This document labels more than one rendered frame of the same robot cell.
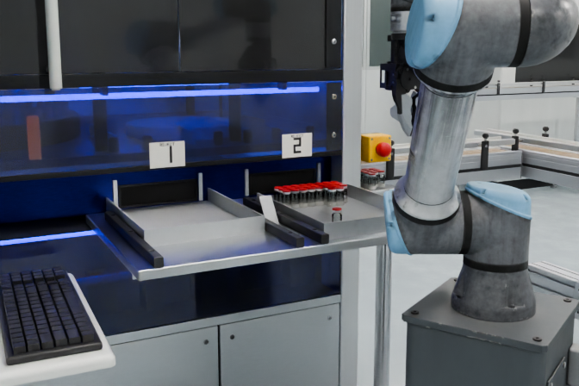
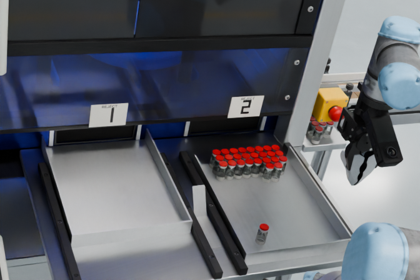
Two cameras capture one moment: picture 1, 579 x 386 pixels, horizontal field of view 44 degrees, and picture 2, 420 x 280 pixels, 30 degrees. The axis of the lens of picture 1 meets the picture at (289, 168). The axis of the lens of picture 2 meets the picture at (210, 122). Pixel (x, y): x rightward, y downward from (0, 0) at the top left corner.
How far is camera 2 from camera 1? 78 cm
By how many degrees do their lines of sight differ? 24
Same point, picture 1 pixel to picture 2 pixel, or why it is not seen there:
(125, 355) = (44, 271)
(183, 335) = not seen: hidden behind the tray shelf
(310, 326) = not seen: hidden behind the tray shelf
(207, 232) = (133, 234)
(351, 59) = (325, 27)
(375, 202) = (309, 187)
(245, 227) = (172, 229)
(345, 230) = (266, 257)
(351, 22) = not seen: outside the picture
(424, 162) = not seen: outside the picture
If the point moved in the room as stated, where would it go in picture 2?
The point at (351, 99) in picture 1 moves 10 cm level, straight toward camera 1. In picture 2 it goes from (315, 64) to (312, 85)
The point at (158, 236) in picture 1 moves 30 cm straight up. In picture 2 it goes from (85, 239) to (99, 119)
